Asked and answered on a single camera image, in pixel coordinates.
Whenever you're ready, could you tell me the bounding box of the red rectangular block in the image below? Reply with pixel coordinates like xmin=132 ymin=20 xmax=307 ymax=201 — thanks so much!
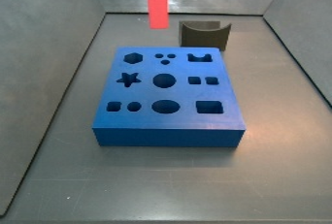
xmin=147 ymin=0 xmax=168 ymax=29

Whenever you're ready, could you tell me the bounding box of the blue shape sorter block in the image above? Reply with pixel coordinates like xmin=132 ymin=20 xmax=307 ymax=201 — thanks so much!
xmin=92 ymin=47 xmax=246 ymax=147

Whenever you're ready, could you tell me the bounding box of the dark curved holder block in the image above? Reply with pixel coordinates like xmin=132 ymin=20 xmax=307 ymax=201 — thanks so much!
xmin=179 ymin=20 xmax=231 ymax=51

